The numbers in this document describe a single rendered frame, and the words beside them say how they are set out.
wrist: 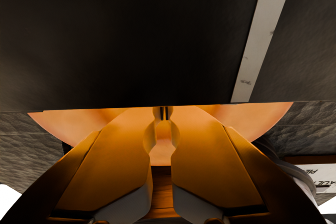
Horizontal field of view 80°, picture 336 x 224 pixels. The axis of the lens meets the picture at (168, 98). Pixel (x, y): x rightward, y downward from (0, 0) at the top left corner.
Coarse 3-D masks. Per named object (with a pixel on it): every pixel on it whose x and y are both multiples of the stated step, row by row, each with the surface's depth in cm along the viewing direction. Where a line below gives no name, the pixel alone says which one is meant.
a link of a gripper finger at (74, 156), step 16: (80, 144) 9; (64, 160) 8; (80, 160) 8; (48, 176) 7; (64, 176) 7; (32, 192) 7; (48, 192) 7; (16, 208) 6; (32, 208) 6; (48, 208) 6
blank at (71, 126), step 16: (48, 112) 12; (64, 112) 12; (80, 112) 12; (96, 112) 12; (112, 112) 13; (208, 112) 12; (224, 112) 12; (240, 112) 12; (256, 112) 12; (272, 112) 12; (48, 128) 13; (64, 128) 13; (80, 128) 13; (96, 128) 13; (160, 128) 14; (240, 128) 13; (256, 128) 13; (160, 144) 14; (160, 160) 16
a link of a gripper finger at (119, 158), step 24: (120, 120) 10; (144, 120) 10; (96, 144) 8; (120, 144) 8; (144, 144) 9; (96, 168) 7; (120, 168) 7; (144, 168) 7; (72, 192) 6; (96, 192) 6; (120, 192) 6; (144, 192) 7; (72, 216) 6; (96, 216) 6; (120, 216) 7
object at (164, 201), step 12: (156, 168) 25; (168, 168) 25; (156, 180) 24; (168, 180) 24; (300, 180) 30; (156, 192) 23; (168, 192) 23; (156, 204) 22; (168, 204) 22; (144, 216) 21; (156, 216) 21; (168, 216) 20
